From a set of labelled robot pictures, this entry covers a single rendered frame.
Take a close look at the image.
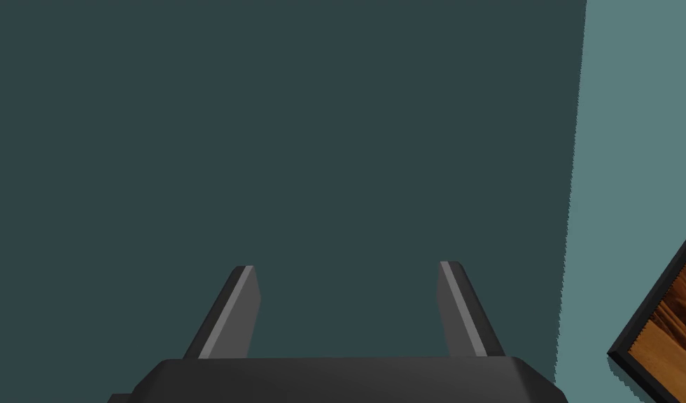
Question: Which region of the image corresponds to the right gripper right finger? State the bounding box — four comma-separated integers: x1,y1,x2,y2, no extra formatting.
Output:
436,260,506,358

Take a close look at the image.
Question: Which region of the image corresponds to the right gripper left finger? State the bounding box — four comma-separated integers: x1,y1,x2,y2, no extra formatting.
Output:
182,265,262,360

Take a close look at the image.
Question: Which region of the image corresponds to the black framed brown picture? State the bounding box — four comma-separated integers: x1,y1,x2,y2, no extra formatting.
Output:
606,217,686,403

